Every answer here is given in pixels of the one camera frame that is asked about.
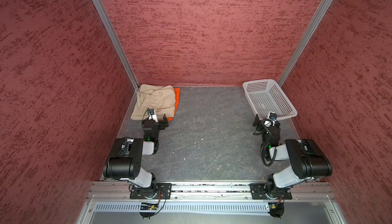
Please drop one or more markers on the left controller board with wires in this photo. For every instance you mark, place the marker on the left controller board with wires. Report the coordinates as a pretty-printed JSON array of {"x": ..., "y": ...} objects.
[{"x": 148, "y": 210}]

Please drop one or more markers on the orange shorts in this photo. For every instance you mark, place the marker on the orange shorts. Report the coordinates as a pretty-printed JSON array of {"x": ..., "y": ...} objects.
[{"x": 177, "y": 97}]

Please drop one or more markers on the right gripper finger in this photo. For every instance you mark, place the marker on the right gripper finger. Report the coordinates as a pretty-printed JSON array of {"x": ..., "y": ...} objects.
[
  {"x": 257, "y": 130},
  {"x": 256, "y": 120}
]

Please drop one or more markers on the beige shorts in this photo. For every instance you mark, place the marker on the beige shorts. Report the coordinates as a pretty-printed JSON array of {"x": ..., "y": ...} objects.
[{"x": 158, "y": 98}]

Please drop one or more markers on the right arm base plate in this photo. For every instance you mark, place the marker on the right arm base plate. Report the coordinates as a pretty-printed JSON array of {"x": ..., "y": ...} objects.
[{"x": 269, "y": 192}]

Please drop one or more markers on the controller board with wires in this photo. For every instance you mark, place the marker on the controller board with wires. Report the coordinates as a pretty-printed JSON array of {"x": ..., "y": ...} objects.
[
  {"x": 148, "y": 210},
  {"x": 276, "y": 209}
]

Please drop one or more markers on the white slotted cable duct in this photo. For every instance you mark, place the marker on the white slotted cable duct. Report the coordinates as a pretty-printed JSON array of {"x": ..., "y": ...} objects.
[{"x": 258, "y": 208}]

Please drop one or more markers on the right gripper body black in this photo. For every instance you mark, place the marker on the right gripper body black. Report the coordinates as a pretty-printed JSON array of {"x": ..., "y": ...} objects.
[{"x": 263, "y": 138}]

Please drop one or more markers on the right controller board with wires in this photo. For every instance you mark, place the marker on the right controller board with wires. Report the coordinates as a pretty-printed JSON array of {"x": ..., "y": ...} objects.
[{"x": 276, "y": 209}]

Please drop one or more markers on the right corner aluminium post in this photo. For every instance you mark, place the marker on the right corner aluminium post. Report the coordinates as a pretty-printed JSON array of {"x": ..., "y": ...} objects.
[{"x": 311, "y": 28}]

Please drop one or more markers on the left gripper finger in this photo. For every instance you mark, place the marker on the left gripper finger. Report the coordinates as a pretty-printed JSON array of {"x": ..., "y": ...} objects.
[
  {"x": 165, "y": 121},
  {"x": 163, "y": 126}
]

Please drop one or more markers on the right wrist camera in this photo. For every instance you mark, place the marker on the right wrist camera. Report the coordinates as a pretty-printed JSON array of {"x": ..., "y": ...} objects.
[{"x": 271, "y": 120}]

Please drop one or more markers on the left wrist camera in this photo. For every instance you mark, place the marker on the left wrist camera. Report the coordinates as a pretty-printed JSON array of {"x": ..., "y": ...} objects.
[{"x": 150, "y": 113}]

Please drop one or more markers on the left corner aluminium post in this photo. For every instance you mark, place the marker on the left corner aluminium post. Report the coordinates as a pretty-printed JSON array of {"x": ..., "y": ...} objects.
[{"x": 102, "y": 12}]

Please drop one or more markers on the aluminium mounting rail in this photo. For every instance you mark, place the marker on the aluminium mounting rail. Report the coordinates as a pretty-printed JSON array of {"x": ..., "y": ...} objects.
[{"x": 226, "y": 191}]

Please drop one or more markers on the white plastic laundry basket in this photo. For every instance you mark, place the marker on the white plastic laundry basket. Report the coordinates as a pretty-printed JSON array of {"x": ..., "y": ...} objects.
[{"x": 266, "y": 96}]

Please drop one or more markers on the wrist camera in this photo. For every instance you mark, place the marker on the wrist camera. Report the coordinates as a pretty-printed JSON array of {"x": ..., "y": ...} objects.
[
  {"x": 271, "y": 120},
  {"x": 150, "y": 113}
]

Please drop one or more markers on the corner aluminium post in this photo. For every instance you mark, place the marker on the corner aluminium post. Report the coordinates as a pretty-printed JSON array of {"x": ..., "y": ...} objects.
[
  {"x": 311, "y": 28},
  {"x": 102, "y": 12}
]

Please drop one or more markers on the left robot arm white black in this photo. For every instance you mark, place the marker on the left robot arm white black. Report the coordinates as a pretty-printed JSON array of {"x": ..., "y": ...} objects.
[{"x": 124, "y": 161}]

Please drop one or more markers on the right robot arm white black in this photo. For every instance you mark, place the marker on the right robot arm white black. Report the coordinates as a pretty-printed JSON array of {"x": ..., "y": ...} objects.
[{"x": 307, "y": 161}]

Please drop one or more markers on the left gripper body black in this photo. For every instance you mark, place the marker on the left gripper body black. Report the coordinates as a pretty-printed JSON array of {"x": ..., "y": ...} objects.
[{"x": 156, "y": 133}]

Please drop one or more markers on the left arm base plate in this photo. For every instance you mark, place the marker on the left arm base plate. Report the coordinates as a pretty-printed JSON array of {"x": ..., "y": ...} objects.
[{"x": 155, "y": 192}]

